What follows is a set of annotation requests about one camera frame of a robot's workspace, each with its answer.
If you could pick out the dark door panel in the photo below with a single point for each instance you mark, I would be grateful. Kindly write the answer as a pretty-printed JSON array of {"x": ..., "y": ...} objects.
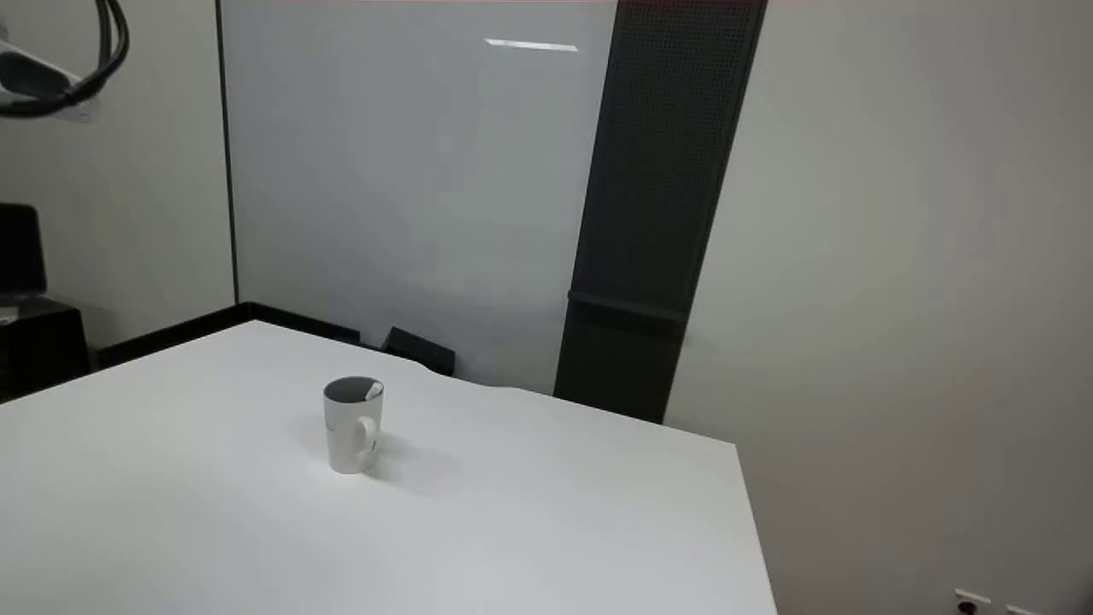
[{"x": 670, "y": 109}]

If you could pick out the black cabinet at left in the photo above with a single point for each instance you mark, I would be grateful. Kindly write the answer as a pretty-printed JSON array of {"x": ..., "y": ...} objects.
[{"x": 42, "y": 343}]

